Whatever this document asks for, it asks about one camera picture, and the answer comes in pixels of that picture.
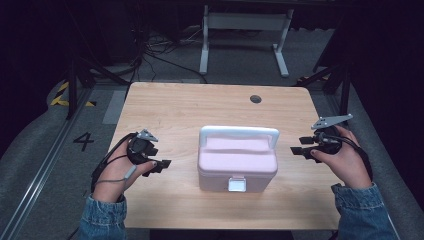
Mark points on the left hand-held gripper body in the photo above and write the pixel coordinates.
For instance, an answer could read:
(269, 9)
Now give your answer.
(140, 148)

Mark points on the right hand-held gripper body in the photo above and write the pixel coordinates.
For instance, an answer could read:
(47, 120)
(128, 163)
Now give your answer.
(328, 141)

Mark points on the person's right hand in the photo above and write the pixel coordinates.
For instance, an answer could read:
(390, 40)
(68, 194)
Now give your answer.
(346, 163)

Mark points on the person's left hand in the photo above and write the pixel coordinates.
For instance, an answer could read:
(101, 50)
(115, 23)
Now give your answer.
(115, 173)

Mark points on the black tripod stand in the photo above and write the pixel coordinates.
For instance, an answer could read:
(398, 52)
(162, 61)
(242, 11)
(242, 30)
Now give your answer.
(345, 90)
(71, 90)

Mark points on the white metal stand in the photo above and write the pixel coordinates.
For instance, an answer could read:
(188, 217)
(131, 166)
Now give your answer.
(245, 21)

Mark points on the metal floor rail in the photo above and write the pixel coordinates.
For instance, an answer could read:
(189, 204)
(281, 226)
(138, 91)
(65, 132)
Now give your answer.
(36, 176)

